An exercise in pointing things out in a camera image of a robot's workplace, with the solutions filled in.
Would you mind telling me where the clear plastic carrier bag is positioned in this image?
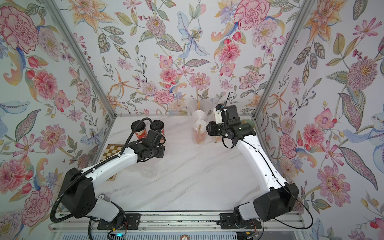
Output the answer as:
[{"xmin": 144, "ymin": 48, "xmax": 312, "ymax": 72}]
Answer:
[{"xmin": 209, "ymin": 101, "xmax": 239, "ymax": 123}]

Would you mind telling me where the white lid red back cup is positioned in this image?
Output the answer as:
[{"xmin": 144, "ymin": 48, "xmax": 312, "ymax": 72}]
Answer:
[{"xmin": 193, "ymin": 120, "xmax": 207, "ymax": 145}]

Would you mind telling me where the white lid red cup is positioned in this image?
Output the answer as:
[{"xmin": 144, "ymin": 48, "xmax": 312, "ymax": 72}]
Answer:
[
  {"xmin": 193, "ymin": 120, "xmax": 207, "ymax": 145},
  {"xmin": 192, "ymin": 110, "xmax": 207, "ymax": 121}
]

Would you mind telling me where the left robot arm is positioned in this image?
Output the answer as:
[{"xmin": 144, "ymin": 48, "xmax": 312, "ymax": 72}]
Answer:
[{"xmin": 50, "ymin": 130, "xmax": 166, "ymax": 223}]

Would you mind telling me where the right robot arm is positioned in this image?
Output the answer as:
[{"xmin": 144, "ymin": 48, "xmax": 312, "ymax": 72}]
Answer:
[{"xmin": 206, "ymin": 105, "xmax": 299, "ymax": 227}]

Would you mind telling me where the green cup holder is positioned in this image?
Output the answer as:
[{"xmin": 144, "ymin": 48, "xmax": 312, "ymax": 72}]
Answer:
[{"xmin": 241, "ymin": 119, "xmax": 256, "ymax": 129}]

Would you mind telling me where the black lid red cup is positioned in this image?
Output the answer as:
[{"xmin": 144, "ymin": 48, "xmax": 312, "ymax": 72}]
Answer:
[
  {"xmin": 131, "ymin": 121, "xmax": 147, "ymax": 140},
  {"xmin": 150, "ymin": 120, "xmax": 165, "ymax": 136}
]

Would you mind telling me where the wooden chessboard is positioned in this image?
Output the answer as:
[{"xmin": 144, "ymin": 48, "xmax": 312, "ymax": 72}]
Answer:
[{"xmin": 100, "ymin": 143, "xmax": 124, "ymax": 182}]

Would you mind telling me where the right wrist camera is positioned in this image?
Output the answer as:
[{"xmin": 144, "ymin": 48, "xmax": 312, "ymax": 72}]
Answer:
[{"xmin": 214, "ymin": 105, "xmax": 241, "ymax": 126}]

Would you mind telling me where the black corrugated cable conduit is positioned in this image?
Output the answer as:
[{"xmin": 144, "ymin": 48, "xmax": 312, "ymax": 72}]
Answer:
[{"xmin": 49, "ymin": 117, "xmax": 154, "ymax": 224}]

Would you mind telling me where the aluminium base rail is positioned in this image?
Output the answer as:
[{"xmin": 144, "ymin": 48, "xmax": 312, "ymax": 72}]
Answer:
[{"xmin": 47, "ymin": 210, "xmax": 307, "ymax": 233}]

